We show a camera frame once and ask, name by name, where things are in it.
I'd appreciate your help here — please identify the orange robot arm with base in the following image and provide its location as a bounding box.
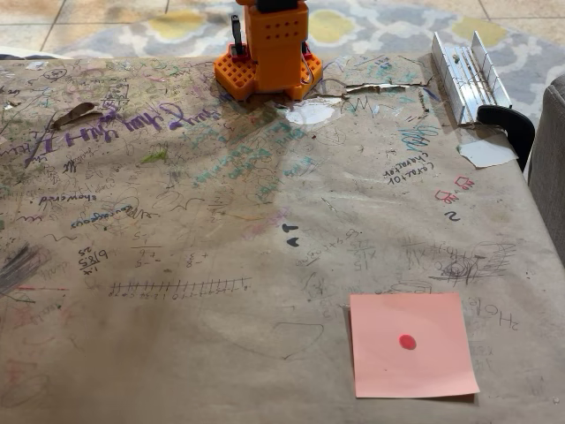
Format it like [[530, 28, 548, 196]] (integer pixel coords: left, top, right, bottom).
[[214, 0, 324, 102]]

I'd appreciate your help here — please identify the scribbled brown paper table cover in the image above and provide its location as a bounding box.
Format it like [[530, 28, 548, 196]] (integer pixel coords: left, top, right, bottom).
[[0, 52, 565, 424]]

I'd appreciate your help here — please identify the pink sticky note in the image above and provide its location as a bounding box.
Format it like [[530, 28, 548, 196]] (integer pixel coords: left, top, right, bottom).
[[349, 291, 481, 399]]

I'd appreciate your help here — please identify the grey yellow patterned rug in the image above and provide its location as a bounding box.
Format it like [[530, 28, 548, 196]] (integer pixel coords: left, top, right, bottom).
[[55, 0, 565, 129]]

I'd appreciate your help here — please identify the grey upholstered chair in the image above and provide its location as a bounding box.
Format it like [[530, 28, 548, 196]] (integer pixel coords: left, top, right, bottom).
[[527, 72, 565, 271]]

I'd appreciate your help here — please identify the red white servo cable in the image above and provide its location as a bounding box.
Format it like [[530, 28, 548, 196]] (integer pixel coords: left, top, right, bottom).
[[299, 56, 322, 87]]

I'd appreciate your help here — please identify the aluminium channel rail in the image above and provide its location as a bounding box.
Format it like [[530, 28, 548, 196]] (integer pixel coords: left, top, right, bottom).
[[430, 30, 514, 127]]

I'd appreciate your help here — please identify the black curved clamp handle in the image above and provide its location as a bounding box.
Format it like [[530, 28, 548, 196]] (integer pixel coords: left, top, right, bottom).
[[476, 104, 537, 173]]

